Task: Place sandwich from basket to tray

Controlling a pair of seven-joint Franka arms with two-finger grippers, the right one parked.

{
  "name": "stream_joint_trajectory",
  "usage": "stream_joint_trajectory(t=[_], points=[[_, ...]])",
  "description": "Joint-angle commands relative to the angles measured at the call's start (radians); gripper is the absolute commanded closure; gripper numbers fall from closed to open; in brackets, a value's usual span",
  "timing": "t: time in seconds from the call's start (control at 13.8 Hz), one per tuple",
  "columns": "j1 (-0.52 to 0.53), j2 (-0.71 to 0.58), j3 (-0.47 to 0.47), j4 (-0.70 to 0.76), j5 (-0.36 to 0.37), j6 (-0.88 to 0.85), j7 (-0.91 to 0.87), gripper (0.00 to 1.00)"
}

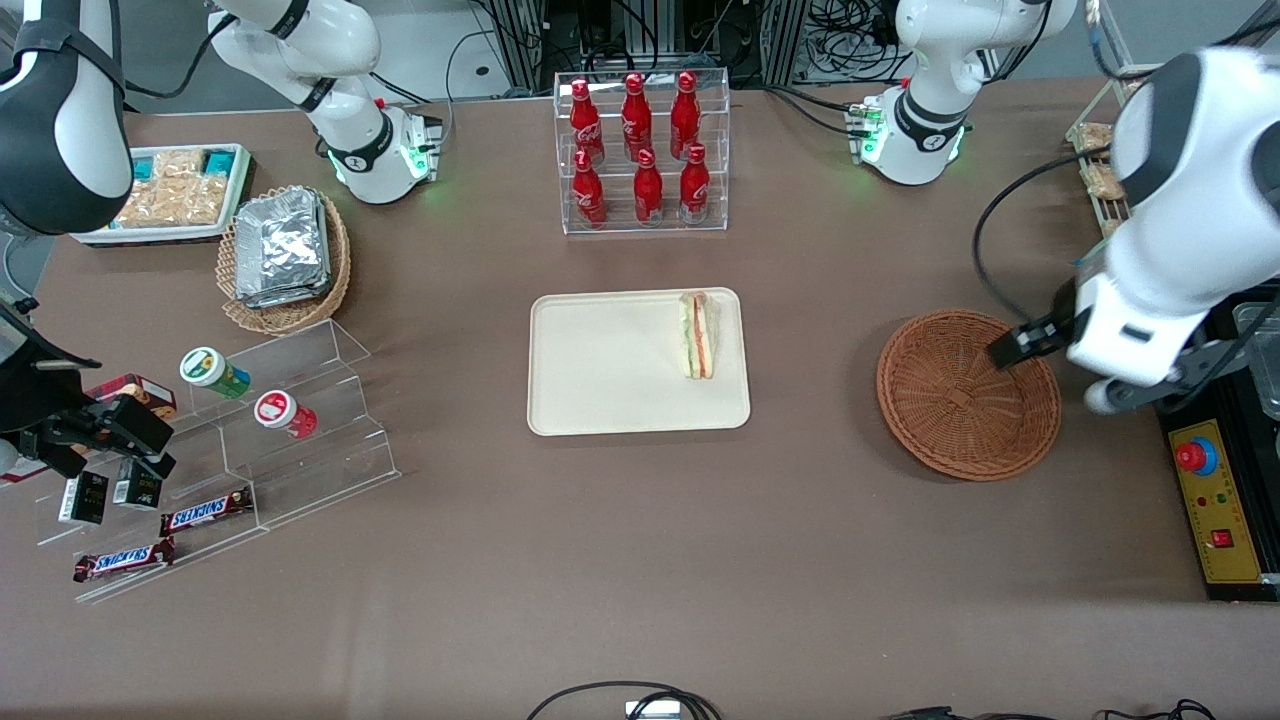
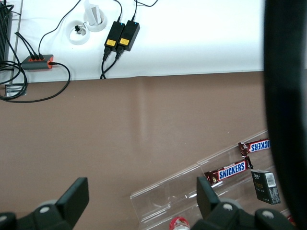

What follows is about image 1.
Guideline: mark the snickers chocolate bar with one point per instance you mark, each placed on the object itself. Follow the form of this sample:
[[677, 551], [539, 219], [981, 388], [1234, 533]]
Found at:
[[125, 560], [205, 512]]

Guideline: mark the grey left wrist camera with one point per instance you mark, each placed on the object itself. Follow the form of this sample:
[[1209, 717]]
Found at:
[[1110, 396]]

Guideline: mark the clear bag of beige snacks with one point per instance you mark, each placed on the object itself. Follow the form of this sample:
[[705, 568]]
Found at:
[[1105, 182], [1097, 136]]

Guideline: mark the red brown carton box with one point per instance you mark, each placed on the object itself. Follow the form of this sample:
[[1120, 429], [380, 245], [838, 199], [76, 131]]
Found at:
[[145, 390]]

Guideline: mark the red cola bottle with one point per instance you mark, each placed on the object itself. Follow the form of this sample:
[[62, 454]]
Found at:
[[588, 195], [685, 115], [648, 190], [584, 125], [694, 188], [636, 120]]

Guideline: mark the brown round wicker basket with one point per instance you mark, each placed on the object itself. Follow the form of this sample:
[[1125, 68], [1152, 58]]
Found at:
[[960, 400]]

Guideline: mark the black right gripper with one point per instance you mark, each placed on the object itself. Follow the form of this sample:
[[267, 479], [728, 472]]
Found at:
[[32, 398]]

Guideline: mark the silver foil packet stack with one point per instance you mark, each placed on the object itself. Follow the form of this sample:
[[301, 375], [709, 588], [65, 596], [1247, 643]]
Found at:
[[280, 245]]

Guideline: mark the green lid snack can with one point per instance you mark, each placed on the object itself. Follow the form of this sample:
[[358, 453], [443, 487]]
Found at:
[[212, 370]]

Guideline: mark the black control box yellow panel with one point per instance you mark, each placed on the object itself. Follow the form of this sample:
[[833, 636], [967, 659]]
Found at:
[[1200, 510]]

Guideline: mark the red emergency stop button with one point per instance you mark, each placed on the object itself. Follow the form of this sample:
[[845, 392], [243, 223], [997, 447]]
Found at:
[[1193, 457]]

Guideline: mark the aluminium frame structure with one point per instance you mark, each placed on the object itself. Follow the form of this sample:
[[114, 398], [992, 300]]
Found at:
[[525, 40]]

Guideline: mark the small black box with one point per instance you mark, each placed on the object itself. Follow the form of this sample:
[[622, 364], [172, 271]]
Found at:
[[83, 498], [137, 487]]

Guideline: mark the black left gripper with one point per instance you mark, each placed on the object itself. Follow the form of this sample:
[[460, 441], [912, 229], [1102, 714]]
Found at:
[[1050, 328]]

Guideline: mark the red rocker switch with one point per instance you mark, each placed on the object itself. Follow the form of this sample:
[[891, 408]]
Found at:
[[1222, 538]]

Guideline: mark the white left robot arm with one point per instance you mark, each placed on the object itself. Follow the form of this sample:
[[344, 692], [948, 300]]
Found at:
[[1200, 200]]

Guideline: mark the cream plastic tray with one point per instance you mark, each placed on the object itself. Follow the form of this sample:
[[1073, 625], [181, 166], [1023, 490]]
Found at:
[[610, 360]]

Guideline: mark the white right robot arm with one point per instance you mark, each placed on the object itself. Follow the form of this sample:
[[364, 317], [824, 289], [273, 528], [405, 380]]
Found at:
[[350, 150]]

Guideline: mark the clear acrylic bottle rack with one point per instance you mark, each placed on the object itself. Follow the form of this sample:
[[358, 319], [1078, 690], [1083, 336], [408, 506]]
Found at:
[[720, 150]]

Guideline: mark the triangular sandwich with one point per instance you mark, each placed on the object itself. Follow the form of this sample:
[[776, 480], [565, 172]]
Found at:
[[699, 335]]

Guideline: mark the white rectangular snack tray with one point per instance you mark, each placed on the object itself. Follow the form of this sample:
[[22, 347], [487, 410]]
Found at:
[[100, 236]]

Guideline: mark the light tan wicker basket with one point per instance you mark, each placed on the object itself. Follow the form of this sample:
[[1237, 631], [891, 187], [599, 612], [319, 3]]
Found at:
[[290, 318]]

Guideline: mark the steel container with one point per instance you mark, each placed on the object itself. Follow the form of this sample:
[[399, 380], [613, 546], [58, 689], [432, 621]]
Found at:
[[1268, 385]]

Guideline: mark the small white device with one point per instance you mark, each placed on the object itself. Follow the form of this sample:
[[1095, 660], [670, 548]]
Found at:
[[652, 710]]

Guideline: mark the beige snack packets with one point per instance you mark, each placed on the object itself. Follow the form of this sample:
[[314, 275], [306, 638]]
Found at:
[[175, 195]]

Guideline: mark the clear acrylic stepped stand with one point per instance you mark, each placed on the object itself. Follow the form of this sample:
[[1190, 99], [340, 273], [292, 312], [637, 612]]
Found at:
[[320, 420]]

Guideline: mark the red lid snack can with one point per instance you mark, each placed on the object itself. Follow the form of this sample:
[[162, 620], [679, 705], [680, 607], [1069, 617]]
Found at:
[[282, 412]]

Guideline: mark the teal snack packet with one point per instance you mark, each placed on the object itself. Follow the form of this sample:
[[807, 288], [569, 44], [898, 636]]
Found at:
[[143, 168], [219, 161]]

